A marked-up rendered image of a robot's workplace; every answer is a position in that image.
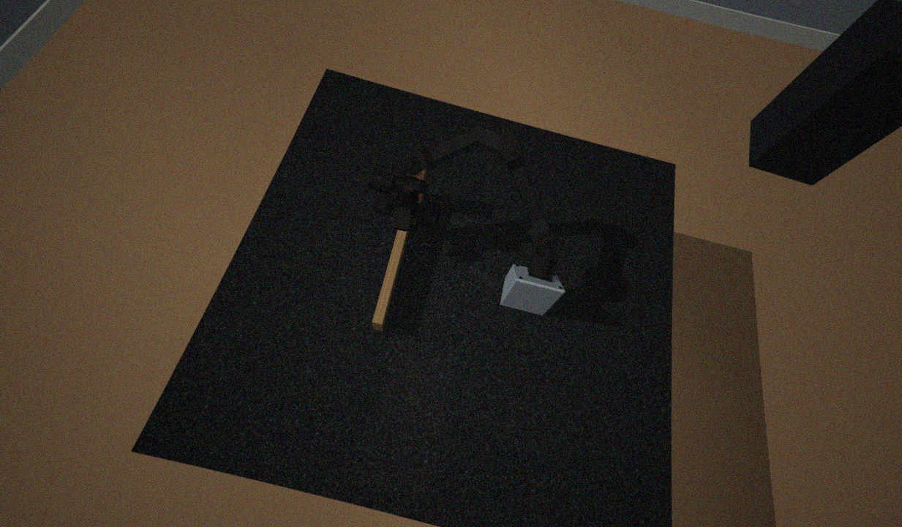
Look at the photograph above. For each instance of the brown wooden board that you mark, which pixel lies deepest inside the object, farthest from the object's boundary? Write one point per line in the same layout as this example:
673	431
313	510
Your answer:
389	282

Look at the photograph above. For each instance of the brown wooden post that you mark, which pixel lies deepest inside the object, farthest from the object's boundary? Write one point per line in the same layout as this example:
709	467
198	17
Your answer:
421	175

